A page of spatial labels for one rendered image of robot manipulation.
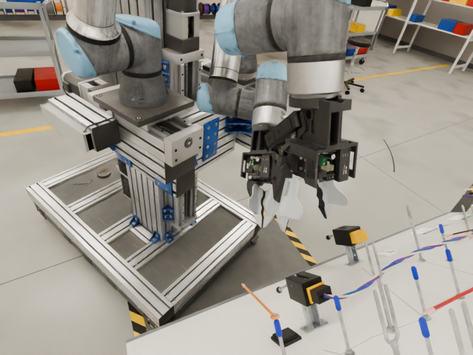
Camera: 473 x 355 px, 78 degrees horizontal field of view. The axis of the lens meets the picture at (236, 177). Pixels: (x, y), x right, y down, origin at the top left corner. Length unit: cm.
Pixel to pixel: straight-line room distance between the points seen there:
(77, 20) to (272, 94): 46
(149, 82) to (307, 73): 61
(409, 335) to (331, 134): 33
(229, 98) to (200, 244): 113
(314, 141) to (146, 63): 61
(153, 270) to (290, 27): 143
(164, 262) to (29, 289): 75
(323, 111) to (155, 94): 63
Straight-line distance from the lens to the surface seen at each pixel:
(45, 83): 365
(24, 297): 201
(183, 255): 170
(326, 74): 40
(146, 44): 89
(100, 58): 82
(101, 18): 79
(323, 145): 40
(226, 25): 47
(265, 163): 59
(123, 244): 178
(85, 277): 197
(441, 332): 57
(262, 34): 44
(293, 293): 58
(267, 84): 67
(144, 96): 93
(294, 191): 44
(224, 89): 77
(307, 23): 40
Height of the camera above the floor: 158
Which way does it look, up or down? 39 degrees down
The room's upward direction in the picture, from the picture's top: 8 degrees clockwise
